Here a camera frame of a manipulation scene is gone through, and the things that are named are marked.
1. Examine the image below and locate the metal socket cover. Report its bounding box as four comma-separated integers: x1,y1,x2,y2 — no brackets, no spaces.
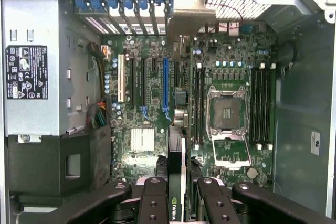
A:
211,132,253,170

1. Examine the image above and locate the silver chipset heatsink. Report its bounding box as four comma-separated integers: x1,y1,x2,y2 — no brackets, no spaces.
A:
130,127,155,153

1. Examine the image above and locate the CPU socket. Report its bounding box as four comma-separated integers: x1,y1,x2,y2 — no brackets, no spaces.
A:
206,89,250,136

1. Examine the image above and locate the black RAM slot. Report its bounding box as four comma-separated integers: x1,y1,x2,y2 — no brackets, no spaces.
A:
250,62,257,151
268,62,276,151
256,62,263,151
262,62,269,151

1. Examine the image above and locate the green motherboard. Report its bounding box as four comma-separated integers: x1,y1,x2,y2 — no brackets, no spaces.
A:
101,33,277,190

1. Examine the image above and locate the black PC case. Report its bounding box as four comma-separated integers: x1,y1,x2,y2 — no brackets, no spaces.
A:
0,0,336,224

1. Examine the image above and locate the long black expansion slot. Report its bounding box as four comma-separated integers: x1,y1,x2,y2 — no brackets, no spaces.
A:
174,60,182,88
140,57,147,107
130,57,138,106

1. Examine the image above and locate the blue expansion slot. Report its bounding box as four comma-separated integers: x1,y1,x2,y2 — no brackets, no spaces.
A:
162,57,171,112

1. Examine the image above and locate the black plastic shroud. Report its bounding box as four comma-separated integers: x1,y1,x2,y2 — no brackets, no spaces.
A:
7,125,112,196

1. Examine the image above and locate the white expansion slot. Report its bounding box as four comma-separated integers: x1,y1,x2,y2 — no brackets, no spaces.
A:
117,54,127,103

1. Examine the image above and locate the grey power supply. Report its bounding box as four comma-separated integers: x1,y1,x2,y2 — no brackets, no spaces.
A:
1,0,60,137

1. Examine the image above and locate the power supply wire bundle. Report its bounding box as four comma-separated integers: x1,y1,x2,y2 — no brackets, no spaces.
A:
86,41,110,130

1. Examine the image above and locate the red and black twisted wire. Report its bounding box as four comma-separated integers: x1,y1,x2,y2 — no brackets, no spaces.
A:
199,0,245,49

